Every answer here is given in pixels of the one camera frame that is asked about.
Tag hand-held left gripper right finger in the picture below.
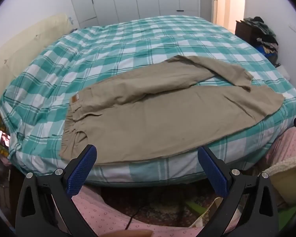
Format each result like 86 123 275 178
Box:
198 146 279 237

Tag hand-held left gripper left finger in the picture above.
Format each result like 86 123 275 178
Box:
15 144 99 237

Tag beige pants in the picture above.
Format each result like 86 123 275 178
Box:
59 55 285 165

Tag person's left hand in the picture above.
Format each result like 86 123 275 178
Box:
106 229 153 237

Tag pink dotted cloth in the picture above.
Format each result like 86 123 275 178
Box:
264 128 296 165

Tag cream fleece blanket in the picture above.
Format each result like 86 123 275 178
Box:
263 154 296 204

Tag patterned dark rug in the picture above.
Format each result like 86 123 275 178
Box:
101 185 220 228

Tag pile of dark clothes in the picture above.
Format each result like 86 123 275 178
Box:
244 16 279 65

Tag smartphone with lit screen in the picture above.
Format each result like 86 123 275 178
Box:
0 130 11 150

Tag dark wooden cabinet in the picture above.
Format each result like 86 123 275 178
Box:
235 20 262 47

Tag bed with teal plaid sheet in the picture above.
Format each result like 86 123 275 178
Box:
0 15 296 187

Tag white door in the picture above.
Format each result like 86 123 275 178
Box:
211 0 226 26

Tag black cable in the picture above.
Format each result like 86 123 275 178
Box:
125 204 148 230

